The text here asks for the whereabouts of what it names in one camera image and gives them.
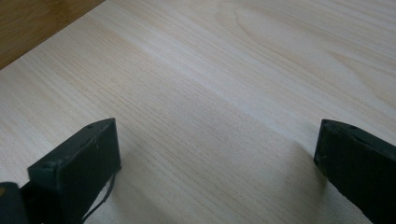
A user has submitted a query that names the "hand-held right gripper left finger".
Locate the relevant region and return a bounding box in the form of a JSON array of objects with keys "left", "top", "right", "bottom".
[{"left": 20, "top": 118, "right": 122, "bottom": 224}]

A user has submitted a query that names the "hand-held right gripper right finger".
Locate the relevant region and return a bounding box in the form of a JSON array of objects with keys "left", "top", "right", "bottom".
[{"left": 313, "top": 119, "right": 396, "bottom": 224}]

